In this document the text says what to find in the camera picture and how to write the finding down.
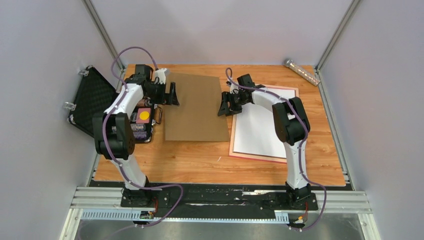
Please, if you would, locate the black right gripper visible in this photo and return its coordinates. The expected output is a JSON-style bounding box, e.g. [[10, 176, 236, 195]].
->
[[217, 92, 248, 118]]

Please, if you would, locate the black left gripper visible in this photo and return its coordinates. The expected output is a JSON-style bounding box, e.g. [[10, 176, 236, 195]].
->
[[146, 81, 181, 107]]

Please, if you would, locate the brown cardboard backing board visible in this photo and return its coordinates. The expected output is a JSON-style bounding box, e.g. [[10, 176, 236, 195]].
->
[[164, 72, 230, 142]]

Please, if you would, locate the city buildings photo print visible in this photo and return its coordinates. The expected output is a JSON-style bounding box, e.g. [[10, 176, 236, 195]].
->
[[229, 85, 299, 164]]

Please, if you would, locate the wooden picture frame pink inlay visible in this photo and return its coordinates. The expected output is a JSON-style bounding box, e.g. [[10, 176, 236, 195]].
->
[[229, 103, 287, 164]]

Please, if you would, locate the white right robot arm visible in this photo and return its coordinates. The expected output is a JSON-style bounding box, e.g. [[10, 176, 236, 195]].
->
[[217, 67, 312, 209]]

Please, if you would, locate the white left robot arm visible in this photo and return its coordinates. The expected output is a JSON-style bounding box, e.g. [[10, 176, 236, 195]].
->
[[92, 64, 179, 207]]

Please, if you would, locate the yellow round chip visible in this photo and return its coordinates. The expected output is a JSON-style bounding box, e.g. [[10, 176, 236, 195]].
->
[[139, 111, 150, 121]]

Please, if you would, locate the black poker chip case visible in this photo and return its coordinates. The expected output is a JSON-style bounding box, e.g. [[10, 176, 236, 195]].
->
[[67, 65, 162, 144]]

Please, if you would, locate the glittery silver tube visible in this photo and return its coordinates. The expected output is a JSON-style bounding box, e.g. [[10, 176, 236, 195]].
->
[[283, 58, 321, 87]]

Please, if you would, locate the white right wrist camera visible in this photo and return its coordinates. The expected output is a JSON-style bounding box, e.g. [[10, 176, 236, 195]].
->
[[229, 84, 240, 94]]

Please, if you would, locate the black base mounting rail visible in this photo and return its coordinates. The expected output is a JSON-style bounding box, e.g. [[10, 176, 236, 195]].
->
[[119, 181, 354, 220]]

